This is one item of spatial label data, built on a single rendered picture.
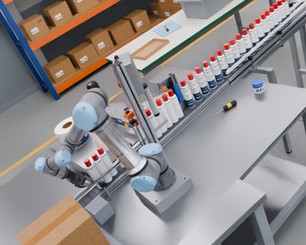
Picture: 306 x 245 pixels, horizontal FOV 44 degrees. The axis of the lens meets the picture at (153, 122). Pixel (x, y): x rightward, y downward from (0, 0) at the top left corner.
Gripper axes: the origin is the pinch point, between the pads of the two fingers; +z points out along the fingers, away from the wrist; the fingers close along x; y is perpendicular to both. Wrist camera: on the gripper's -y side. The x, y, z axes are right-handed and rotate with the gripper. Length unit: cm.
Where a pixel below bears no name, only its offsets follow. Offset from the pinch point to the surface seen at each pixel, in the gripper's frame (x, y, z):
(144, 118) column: -44.6, -15.4, 0.8
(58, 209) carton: 13.4, -23.4, -29.1
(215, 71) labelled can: -99, -1, 52
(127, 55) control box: -70, -8, -22
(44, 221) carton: 20.1, -23.9, -33.0
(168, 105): -61, -2, 25
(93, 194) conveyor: 5.3, -1.2, 3.2
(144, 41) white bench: -138, 154, 95
